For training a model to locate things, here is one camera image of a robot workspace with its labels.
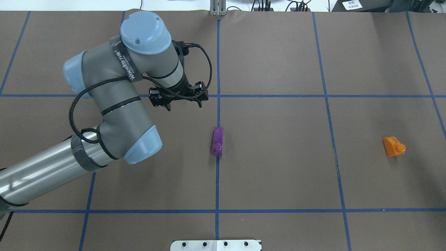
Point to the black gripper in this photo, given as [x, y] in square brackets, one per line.
[178, 90]

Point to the purple trapezoid block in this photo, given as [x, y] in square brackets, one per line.
[218, 140]

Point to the orange trapezoid block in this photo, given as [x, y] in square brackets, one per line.
[393, 147]

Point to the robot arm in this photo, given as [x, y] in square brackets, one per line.
[108, 118]

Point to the white mounting plate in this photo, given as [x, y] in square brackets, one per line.
[217, 245]

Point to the aluminium frame post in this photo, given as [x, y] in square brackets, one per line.
[218, 8]

